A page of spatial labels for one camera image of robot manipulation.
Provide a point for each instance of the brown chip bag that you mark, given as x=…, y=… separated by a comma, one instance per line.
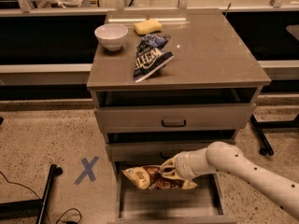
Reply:
x=149, y=177

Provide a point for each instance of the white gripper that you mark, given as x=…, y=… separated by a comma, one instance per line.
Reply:
x=181, y=166

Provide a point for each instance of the grey drawer cabinet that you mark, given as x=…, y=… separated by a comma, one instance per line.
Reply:
x=211, y=66

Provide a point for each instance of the yellow sponge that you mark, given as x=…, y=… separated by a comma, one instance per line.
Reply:
x=147, y=27

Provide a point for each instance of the black top drawer handle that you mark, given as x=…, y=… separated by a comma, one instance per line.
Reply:
x=173, y=123

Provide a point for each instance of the top grey drawer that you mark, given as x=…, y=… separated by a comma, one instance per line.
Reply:
x=142, y=119

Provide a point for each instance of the middle grey drawer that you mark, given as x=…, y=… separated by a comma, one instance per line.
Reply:
x=134, y=151

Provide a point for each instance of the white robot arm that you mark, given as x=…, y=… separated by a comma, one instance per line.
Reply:
x=222, y=157

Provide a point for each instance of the black stand leg left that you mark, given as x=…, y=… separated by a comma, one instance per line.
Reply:
x=36, y=208

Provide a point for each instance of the grey drawer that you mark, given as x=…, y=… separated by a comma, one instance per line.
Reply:
x=202, y=205
x=134, y=151
x=142, y=119

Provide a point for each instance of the black stand leg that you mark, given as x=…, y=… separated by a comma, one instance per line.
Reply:
x=258, y=126
x=36, y=208

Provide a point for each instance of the blue chip bag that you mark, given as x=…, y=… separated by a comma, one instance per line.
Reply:
x=150, y=56

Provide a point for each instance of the blue tape cross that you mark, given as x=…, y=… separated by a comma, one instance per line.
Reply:
x=87, y=170

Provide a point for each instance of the black stand leg right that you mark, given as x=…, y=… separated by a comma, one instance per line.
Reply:
x=258, y=126

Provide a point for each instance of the bottom grey drawer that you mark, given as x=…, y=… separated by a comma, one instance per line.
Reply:
x=202, y=205

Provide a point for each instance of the white bowl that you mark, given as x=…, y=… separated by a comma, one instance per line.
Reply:
x=111, y=36

